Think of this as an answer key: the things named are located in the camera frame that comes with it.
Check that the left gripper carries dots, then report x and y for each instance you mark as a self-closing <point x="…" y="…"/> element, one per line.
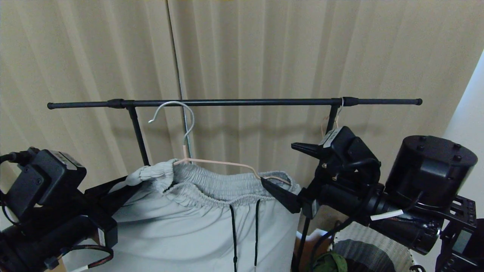
<point x="56" y="238"/>

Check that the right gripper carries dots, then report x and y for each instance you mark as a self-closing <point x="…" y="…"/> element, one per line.
<point x="348" y="200"/>

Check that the pink clothes hanger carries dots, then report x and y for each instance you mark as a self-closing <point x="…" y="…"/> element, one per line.
<point x="219" y="163"/>
<point x="336" y="121"/>

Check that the pale grey shorts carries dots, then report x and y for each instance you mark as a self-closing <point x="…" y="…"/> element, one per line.
<point x="181" y="234"/>

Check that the black clothes rack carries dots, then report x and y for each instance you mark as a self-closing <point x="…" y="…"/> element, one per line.
<point x="264" y="102"/>

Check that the white laundry basket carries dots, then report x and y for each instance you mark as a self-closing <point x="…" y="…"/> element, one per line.
<point x="370" y="253"/>

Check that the green garment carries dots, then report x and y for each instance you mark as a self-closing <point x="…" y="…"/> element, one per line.
<point x="329" y="262"/>

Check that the beige curtain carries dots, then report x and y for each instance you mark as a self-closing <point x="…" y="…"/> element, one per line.
<point x="283" y="45"/>

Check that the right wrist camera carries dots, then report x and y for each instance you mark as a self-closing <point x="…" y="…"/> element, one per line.
<point x="348" y="151"/>

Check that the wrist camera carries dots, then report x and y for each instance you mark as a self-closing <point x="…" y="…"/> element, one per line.
<point x="348" y="151"/>
<point x="45" y="177"/>

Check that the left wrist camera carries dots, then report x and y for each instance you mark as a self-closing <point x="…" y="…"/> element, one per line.
<point x="45" y="177"/>

